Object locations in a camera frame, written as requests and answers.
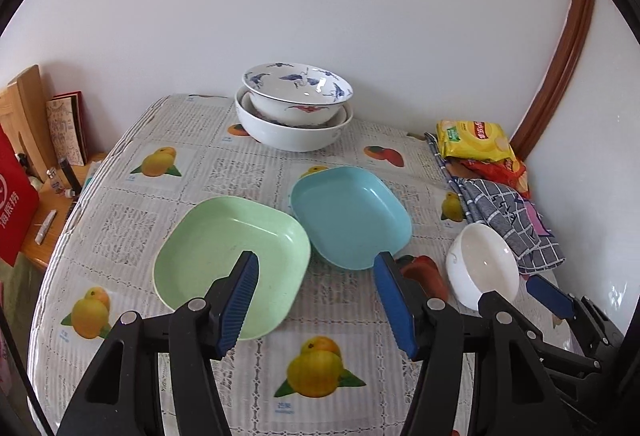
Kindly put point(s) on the small glass bottle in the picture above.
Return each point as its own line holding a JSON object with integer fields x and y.
{"x": 52, "y": 178}

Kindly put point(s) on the grey checked cloth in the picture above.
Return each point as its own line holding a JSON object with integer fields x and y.
{"x": 505, "y": 211}

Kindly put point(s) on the fruit print tablecloth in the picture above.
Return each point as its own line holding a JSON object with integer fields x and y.
{"x": 225, "y": 176}

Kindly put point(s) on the brown paper booklet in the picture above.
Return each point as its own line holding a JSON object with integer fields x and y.
{"x": 65, "y": 128}

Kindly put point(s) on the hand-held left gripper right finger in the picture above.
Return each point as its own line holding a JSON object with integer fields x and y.
{"x": 395, "y": 306}

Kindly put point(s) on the green square plate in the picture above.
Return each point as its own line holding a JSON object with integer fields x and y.
{"x": 210, "y": 246}

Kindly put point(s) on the wooden chair back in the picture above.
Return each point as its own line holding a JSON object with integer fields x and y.
{"x": 30, "y": 110}

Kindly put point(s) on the blue square plate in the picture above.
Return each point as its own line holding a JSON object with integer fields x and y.
{"x": 345, "y": 211}

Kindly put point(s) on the black slim case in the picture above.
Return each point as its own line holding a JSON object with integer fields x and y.
{"x": 69, "y": 173}

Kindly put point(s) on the brown wooden door frame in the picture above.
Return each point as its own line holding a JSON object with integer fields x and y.
{"x": 570, "y": 45}

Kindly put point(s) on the medium white bowl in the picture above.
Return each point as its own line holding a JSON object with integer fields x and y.
{"x": 246, "y": 103}

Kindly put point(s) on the red shopping bag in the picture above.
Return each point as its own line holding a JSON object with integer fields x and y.
{"x": 12, "y": 206}

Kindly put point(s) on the blue patterned porcelain bowl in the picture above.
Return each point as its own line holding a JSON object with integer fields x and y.
{"x": 295, "y": 90}

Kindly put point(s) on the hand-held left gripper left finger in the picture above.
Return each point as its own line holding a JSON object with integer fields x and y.
{"x": 237, "y": 301}

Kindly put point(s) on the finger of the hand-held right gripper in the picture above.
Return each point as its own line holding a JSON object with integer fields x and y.
{"x": 550, "y": 295}

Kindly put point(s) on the white stick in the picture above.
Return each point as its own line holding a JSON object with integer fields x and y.
{"x": 46, "y": 227}

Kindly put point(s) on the small white bowl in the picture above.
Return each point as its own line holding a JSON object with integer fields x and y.
{"x": 480, "y": 261}

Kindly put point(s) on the red chip bag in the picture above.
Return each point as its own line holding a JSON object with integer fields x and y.
{"x": 500, "y": 170}

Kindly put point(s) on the large white bowl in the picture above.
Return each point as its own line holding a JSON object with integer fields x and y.
{"x": 290, "y": 135}

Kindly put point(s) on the yellow chip bag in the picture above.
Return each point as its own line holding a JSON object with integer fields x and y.
{"x": 475, "y": 138}

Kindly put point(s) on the wooden side table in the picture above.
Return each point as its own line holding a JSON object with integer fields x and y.
{"x": 62, "y": 208}

